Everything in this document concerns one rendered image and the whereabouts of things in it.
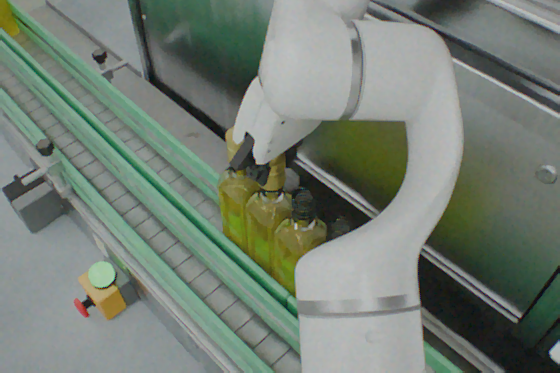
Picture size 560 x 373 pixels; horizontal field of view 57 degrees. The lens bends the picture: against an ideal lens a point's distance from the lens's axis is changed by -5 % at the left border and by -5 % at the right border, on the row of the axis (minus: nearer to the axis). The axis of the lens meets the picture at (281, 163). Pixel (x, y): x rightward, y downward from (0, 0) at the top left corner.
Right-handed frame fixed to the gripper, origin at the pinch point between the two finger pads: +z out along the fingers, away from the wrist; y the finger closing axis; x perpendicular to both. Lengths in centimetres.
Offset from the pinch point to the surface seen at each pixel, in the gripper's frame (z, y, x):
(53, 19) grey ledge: 52, -11, -86
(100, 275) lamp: 35.1, 19.7, -13.0
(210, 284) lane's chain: 28.5, 7.9, 1.2
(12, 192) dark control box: 45, 23, -42
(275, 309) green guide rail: 17.2, 6.4, 12.1
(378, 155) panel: 1.3, -12.6, 7.5
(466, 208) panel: -3.0, -12.7, 20.2
